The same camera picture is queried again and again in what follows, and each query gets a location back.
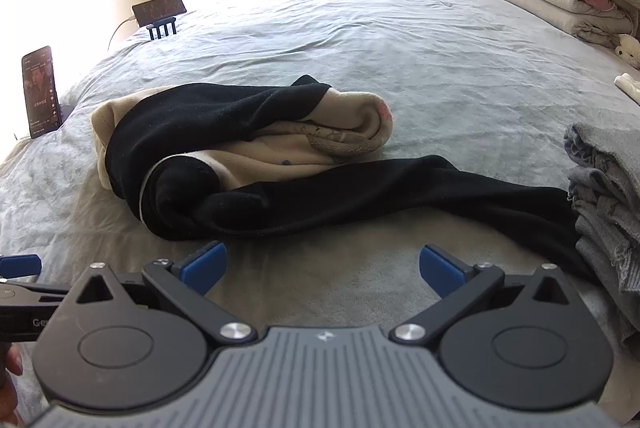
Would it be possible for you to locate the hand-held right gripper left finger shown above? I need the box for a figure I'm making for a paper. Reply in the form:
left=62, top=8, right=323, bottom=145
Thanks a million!
left=65, top=241, right=259, bottom=347

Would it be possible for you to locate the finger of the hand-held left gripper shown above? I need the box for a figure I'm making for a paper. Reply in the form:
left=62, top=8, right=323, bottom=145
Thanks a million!
left=27, top=283, right=71, bottom=303
left=0, top=254, right=42, bottom=279

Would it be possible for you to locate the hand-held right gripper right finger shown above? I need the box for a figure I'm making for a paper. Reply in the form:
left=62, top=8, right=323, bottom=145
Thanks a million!
left=390, top=244, right=581, bottom=345

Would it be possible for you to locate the cream and black printed sweatshirt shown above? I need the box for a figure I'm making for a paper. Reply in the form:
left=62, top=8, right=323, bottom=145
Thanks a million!
left=90, top=75, right=601, bottom=285

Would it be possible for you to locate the person's left hand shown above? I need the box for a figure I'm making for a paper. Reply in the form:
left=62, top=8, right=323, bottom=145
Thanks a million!
left=0, top=342, right=25, bottom=426

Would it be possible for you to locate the upright black smartphone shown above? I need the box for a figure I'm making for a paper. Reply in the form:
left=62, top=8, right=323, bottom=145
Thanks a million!
left=21, top=46, right=64, bottom=139

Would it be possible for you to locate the blue phone stand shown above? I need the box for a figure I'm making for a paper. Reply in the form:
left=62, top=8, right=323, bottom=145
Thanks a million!
left=146, top=18, right=177, bottom=41

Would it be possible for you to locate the sideways black smartphone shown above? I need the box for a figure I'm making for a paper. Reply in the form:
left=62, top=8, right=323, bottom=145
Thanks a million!
left=131, top=0, right=188, bottom=28

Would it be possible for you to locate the small white cloth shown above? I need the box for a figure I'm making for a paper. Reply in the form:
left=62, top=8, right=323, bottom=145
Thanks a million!
left=614, top=72, right=640, bottom=104

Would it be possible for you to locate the white plush toy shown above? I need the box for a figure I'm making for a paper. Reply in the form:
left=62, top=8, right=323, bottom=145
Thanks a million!
left=615, top=34, right=640, bottom=69

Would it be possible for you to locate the white charging cable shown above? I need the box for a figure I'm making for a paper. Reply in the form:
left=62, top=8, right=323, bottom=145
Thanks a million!
left=109, top=14, right=136, bottom=51

